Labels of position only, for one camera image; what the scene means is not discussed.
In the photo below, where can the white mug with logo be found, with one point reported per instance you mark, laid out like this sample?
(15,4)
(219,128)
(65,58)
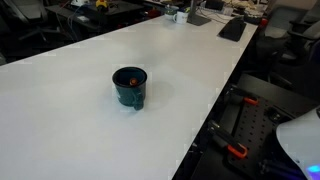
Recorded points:
(180,17)

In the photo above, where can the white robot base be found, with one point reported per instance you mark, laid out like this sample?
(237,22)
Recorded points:
(300,140)

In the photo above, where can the black perforated mounting board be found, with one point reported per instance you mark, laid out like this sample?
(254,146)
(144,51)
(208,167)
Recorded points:
(255,129)

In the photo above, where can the black orange clamp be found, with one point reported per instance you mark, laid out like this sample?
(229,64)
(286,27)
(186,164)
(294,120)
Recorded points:
(247,97)
(233,146)

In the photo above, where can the yellow black tool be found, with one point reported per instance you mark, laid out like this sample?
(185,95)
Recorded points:
(102,5)

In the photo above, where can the black orange clamp upper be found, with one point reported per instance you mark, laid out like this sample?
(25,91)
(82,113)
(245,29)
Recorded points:
(247,97)

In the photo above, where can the black office chair right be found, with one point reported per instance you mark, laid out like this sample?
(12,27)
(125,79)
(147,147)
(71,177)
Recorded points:
(286,37)

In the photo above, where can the grey monitor stand base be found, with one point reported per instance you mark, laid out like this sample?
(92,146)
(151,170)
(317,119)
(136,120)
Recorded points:
(195,19)

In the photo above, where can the orange capped marker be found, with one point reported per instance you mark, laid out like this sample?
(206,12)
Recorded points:
(133,81)

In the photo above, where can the dark teal ceramic mug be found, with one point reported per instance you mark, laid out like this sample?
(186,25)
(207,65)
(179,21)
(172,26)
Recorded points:
(131,96)

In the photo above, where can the black orange clamp lower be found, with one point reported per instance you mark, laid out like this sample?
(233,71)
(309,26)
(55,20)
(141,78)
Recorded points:
(233,146)

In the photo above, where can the teal white bowl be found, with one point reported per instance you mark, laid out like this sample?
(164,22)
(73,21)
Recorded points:
(170,11)

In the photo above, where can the black pouch on table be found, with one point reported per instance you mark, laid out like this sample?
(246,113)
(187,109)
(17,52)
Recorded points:
(233,30)

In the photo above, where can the grey office chair left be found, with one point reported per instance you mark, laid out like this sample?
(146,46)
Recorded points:
(28,16)

